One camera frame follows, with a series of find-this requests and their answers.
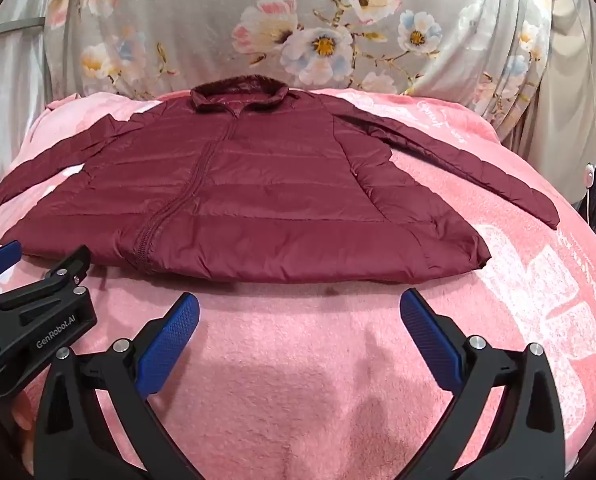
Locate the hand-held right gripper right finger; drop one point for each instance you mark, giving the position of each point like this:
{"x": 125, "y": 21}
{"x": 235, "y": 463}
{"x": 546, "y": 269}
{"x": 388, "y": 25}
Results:
{"x": 427, "y": 332}

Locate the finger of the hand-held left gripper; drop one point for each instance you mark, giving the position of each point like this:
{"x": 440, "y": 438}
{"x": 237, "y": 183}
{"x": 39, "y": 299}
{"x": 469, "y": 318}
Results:
{"x": 70, "y": 265}
{"x": 0, "y": 256}

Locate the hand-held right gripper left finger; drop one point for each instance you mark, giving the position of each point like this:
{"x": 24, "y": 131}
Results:
{"x": 170, "y": 332}

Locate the maroon puffer jacket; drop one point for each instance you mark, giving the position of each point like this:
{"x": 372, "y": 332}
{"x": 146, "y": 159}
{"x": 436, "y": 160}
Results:
{"x": 258, "y": 200}

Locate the pink printed blanket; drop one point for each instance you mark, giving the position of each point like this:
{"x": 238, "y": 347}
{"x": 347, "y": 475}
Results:
{"x": 298, "y": 385}

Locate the white satin curtain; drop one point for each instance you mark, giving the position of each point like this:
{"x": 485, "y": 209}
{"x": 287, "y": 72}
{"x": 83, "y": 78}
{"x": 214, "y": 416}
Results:
{"x": 13, "y": 90}

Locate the grey metal bar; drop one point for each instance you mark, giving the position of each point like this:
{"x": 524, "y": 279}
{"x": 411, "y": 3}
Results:
{"x": 13, "y": 26}

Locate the beige pleated curtain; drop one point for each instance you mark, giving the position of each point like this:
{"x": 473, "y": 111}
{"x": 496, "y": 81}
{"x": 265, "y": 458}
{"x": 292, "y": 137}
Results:
{"x": 572, "y": 90}

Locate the grey floral cloth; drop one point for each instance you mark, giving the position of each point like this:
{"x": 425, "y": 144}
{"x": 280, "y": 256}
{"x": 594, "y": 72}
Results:
{"x": 298, "y": 25}

